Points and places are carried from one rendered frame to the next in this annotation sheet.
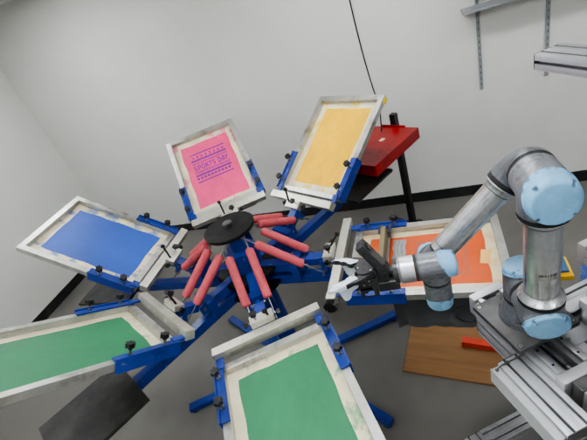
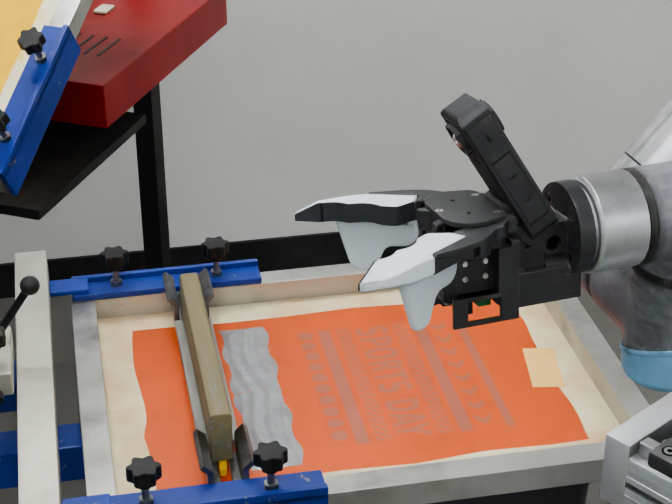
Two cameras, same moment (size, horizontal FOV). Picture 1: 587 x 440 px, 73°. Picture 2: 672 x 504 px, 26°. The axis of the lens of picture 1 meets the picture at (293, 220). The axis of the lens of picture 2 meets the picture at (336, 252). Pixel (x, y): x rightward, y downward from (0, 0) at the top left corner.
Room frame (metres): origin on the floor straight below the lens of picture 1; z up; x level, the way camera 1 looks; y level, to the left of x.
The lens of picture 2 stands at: (0.15, 0.50, 2.18)
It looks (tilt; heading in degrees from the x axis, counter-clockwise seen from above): 29 degrees down; 323
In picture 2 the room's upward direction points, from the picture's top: straight up
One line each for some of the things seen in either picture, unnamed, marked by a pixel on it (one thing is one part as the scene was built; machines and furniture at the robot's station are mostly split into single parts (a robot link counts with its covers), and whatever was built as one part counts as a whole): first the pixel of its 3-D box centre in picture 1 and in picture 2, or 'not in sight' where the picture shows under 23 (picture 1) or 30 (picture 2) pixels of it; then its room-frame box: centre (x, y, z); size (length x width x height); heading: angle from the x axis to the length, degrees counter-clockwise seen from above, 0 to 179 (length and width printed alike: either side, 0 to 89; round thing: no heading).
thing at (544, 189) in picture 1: (542, 256); not in sight; (0.71, -0.57, 1.63); 0.15 x 0.12 x 0.55; 162
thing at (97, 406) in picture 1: (168, 354); not in sight; (1.64, 0.92, 0.91); 1.34 x 0.41 x 0.08; 125
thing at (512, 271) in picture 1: (523, 278); not in sight; (0.83, -0.61, 1.42); 0.13 x 0.12 x 0.14; 162
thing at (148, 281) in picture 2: (382, 229); (167, 293); (1.93, -0.49, 0.97); 0.30 x 0.05 x 0.07; 65
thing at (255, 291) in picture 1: (249, 267); not in sight; (2.02, 0.37, 0.99); 0.82 x 0.79 x 0.12; 65
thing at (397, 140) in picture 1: (373, 148); (72, 39); (2.83, -0.80, 1.06); 0.61 x 0.46 x 0.12; 125
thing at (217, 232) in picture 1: (265, 301); not in sight; (2.02, 0.37, 0.67); 0.40 x 0.40 x 1.35
